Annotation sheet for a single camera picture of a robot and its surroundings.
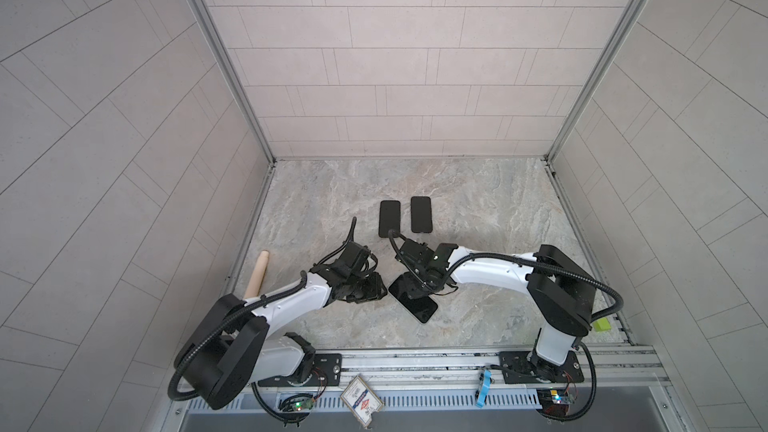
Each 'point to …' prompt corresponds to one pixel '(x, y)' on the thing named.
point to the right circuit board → (554, 401)
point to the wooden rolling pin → (256, 277)
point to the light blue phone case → (409, 291)
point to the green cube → (602, 325)
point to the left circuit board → (304, 404)
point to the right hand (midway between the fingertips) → (408, 296)
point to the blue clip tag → (487, 378)
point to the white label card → (361, 400)
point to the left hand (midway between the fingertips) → (390, 289)
